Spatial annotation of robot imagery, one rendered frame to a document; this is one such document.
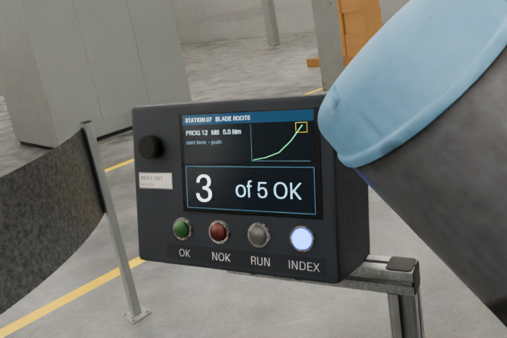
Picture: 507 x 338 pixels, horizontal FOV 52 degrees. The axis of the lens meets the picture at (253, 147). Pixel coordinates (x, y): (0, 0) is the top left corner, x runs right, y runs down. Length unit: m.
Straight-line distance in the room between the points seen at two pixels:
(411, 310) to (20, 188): 1.50
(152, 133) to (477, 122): 0.45
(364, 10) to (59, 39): 4.89
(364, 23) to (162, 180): 8.42
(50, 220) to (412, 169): 1.83
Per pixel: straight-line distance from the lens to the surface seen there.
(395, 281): 0.61
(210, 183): 0.58
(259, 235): 0.55
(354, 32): 9.08
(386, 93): 0.24
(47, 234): 1.99
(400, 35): 0.24
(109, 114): 6.72
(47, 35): 6.43
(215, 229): 0.58
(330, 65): 7.02
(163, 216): 0.63
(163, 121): 0.62
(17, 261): 1.89
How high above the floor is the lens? 1.35
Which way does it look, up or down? 16 degrees down
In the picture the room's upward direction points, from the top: 10 degrees counter-clockwise
